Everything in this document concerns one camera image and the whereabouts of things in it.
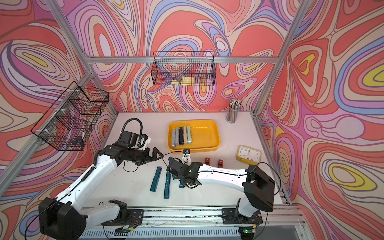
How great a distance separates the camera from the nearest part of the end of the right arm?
0.55 metres

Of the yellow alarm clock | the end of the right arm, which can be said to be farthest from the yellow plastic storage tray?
the end of the right arm

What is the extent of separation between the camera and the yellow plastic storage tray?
1.01 metres

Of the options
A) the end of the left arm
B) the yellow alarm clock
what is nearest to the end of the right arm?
the end of the left arm

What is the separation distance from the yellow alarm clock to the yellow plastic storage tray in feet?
0.50
